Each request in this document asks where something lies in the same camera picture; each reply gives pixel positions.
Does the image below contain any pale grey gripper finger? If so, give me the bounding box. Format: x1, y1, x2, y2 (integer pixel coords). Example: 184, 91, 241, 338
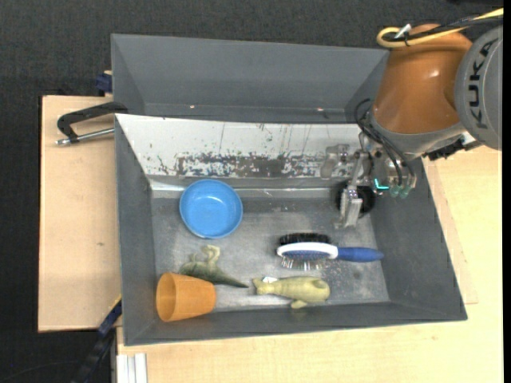
333, 188, 364, 231
319, 143, 354, 179

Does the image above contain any black round object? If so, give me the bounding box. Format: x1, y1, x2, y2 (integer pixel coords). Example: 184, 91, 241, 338
336, 184, 377, 219

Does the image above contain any blue and white hairbrush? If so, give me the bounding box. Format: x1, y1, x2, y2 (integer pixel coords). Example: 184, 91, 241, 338
275, 231, 386, 272

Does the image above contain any pale green toy whale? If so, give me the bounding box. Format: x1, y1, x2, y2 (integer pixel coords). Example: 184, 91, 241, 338
252, 275, 332, 310

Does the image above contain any grey metal bin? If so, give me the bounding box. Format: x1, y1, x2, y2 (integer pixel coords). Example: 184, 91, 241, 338
109, 33, 469, 347

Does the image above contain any blue bowl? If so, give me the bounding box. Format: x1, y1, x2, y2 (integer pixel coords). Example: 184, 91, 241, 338
178, 178, 244, 240

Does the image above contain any green toy dinosaur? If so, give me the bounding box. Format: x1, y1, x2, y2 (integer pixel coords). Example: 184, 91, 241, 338
177, 244, 250, 290

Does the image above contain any orange cup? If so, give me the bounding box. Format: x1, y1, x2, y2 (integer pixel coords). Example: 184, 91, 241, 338
155, 271, 218, 323

